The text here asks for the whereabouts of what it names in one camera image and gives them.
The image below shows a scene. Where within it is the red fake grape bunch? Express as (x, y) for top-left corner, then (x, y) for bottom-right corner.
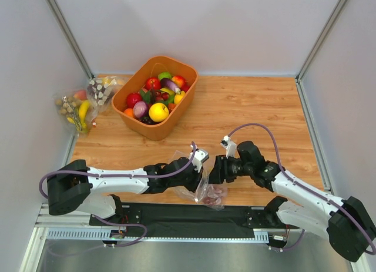
(202, 184), (227, 209)

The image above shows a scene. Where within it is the clear polka dot zip bag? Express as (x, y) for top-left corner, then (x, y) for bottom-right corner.
(173, 157), (227, 210)

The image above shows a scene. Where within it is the yellow fake lemon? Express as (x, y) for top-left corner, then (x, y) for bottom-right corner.
(149, 103), (170, 123)
(173, 91), (186, 105)

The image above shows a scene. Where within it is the purple fake fruit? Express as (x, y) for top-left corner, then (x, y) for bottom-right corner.
(133, 100), (149, 119)

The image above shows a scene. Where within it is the purple fake eggplant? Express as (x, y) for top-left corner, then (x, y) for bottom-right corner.
(160, 78), (181, 95)

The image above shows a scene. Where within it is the red fake apple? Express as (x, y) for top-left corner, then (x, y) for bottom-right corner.
(126, 93), (143, 108)
(145, 77), (162, 90)

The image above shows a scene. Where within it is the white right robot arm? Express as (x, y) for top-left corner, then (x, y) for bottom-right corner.
(209, 137), (375, 263)

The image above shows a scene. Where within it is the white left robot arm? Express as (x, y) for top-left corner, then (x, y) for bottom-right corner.
(46, 151), (209, 219)

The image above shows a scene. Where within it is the yellow fake lemon in basket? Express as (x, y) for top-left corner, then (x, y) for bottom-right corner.
(173, 91), (186, 105)

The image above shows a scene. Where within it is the fake orange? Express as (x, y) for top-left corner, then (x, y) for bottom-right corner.
(123, 108), (135, 118)

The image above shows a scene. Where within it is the red fake apple in basket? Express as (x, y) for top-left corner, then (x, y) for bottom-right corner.
(145, 77), (162, 90)

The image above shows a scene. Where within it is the clear bag with banana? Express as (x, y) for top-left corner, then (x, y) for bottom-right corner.
(53, 89), (98, 135)

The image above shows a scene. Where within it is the orange plastic basket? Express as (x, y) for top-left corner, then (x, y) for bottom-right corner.
(111, 55), (200, 142)

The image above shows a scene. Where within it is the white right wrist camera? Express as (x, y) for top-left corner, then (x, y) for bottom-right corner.
(220, 135), (237, 158)

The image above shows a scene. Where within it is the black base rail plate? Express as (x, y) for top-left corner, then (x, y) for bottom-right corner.
(105, 197), (296, 239)

